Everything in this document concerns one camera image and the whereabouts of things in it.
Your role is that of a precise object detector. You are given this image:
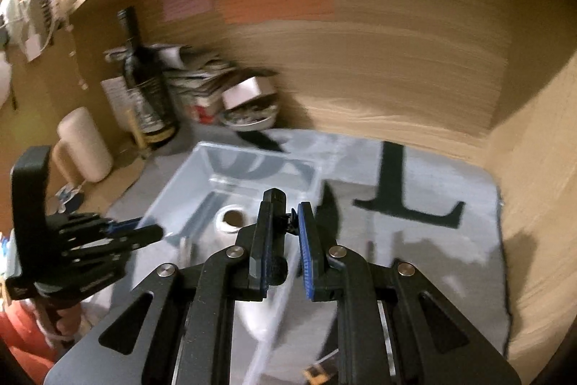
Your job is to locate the black car key fob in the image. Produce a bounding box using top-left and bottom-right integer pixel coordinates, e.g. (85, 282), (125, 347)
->
(286, 209), (299, 236)

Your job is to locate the clear plastic storage box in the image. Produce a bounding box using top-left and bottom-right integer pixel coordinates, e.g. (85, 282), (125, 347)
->
(129, 142), (322, 384)

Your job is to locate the person's left hand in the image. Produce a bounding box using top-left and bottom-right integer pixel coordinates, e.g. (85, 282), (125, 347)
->
(32, 299), (83, 345)

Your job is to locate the white handheld massager device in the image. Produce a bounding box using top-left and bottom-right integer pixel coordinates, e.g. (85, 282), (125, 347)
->
(221, 200), (291, 342)

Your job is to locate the pale pink mug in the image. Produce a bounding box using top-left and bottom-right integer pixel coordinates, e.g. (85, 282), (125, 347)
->
(52, 106), (114, 188)

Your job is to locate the grey mat with black letters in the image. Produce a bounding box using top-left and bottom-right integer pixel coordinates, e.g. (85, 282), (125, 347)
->
(107, 128), (518, 384)

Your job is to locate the small beige tube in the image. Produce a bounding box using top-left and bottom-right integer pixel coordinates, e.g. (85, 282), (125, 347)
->
(126, 109), (149, 158)

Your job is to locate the white handwritten paper note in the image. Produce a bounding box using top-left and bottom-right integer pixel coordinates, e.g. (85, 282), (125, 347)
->
(101, 77), (130, 132)

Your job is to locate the white bowl of small stones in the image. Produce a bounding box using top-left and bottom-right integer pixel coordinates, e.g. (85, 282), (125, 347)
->
(219, 102), (279, 132)

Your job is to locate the dark wine bottle elephant label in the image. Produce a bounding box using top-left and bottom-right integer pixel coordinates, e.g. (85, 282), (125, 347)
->
(117, 7), (179, 149)

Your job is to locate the stack of books and papers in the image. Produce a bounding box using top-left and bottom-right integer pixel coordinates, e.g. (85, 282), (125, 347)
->
(103, 42), (238, 124)

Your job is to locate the white small card box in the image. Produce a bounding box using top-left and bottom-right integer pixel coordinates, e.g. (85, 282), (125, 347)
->
(222, 76), (277, 109)

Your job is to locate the orange sticky note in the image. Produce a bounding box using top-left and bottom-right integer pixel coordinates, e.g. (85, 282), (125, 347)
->
(216, 0), (335, 25)

